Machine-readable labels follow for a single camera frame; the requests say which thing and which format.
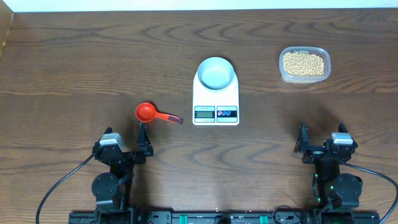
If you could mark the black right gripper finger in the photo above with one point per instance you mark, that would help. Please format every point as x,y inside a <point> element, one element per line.
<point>342,128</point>
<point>302,142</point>

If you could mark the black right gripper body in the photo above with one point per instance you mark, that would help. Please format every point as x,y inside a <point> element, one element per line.
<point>313,155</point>

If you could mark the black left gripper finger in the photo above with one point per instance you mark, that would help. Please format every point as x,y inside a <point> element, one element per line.
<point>108,130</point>
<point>143,141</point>

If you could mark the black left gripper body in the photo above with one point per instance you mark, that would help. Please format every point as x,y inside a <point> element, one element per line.
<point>135,158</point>

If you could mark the red plastic measuring scoop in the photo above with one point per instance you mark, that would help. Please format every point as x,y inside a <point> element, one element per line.
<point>146,112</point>

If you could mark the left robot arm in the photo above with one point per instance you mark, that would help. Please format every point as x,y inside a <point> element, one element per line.
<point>113,189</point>

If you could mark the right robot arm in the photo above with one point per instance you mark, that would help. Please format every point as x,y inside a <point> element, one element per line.
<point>337,193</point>

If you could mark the white digital kitchen scale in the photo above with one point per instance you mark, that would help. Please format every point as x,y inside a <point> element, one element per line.
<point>215,108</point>

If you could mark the grey round bowl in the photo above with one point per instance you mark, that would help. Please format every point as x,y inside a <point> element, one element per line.
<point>216,73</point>

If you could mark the clear plastic container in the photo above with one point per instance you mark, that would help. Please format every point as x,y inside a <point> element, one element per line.
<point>307,50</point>

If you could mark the pile of soybeans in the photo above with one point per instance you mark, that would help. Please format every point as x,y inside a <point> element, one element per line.
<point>303,65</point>

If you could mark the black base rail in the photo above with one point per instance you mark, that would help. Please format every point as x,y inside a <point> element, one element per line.
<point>217,217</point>

